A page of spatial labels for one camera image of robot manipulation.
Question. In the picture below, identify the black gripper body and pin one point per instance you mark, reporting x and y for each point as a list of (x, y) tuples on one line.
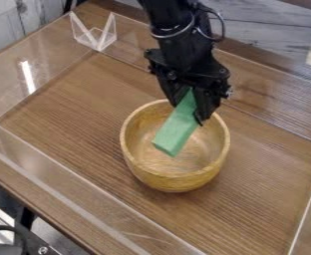
[(184, 57)]

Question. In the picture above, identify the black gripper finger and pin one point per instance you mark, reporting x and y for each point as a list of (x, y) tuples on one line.
[(173, 89), (207, 103)]

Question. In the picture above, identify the green rectangular block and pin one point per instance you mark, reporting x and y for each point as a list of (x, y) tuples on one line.
[(177, 127)]

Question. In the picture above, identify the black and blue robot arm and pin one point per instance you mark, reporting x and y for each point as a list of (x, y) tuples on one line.
[(187, 28)]

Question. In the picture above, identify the brown wooden bowl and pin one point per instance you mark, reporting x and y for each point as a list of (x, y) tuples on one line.
[(198, 163)]

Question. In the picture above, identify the clear acrylic corner bracket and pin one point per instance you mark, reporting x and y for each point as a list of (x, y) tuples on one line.
[(95, 38)]

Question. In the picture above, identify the black table leg bracket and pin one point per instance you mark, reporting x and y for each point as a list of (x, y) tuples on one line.
[(36, 245)]

